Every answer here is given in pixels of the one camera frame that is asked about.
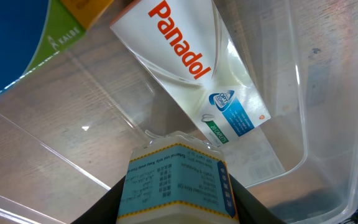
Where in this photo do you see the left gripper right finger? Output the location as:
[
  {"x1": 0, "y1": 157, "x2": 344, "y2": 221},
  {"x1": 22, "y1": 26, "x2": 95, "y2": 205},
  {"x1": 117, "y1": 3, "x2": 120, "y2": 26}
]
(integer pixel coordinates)
[{"x1": 229, "y1": 174, "x2": 285, "y2": 224}]

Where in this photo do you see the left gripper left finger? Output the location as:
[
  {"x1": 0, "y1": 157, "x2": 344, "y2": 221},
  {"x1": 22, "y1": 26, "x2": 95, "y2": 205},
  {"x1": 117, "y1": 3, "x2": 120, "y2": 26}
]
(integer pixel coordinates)
[{"x1": 71, "y1": 176, "x2": 126, "y2": 224}]

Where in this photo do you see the small gold-lid balm jar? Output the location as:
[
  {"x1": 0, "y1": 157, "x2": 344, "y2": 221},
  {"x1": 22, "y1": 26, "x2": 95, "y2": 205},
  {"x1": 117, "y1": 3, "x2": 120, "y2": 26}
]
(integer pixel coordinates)
[{"x1": 116, "y1": 131, "x2": 239, "y2": 224}]

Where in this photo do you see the white Panadol box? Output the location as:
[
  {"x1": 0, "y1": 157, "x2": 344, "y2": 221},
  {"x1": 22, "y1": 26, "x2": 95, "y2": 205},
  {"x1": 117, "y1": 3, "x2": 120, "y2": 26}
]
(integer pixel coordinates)
[{"x1": 110, "y1": 0, "x2": 270, "y2": 146}]

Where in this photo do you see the yellow blue medicine box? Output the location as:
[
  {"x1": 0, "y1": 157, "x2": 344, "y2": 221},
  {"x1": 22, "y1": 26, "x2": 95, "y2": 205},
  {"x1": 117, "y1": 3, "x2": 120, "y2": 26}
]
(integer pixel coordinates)
[{"x1": 0, "y1": 0, "x2": 113, "y2": 94}]

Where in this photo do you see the clear plastic container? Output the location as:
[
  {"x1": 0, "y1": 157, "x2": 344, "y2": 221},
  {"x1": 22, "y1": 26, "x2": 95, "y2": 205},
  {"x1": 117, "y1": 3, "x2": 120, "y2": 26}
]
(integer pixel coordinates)
[{"x1": 0, "y1": 1, "x2": 358, "y2": 223}]

